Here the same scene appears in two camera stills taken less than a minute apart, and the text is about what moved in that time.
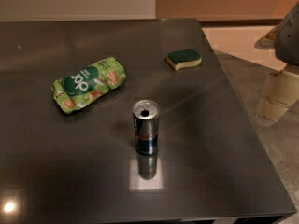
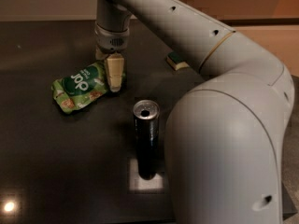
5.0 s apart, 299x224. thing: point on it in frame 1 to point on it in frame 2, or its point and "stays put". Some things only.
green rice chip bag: (87, 83) stays put
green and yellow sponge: (189, 57) stays put
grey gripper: (289, 41) to (111, 41)
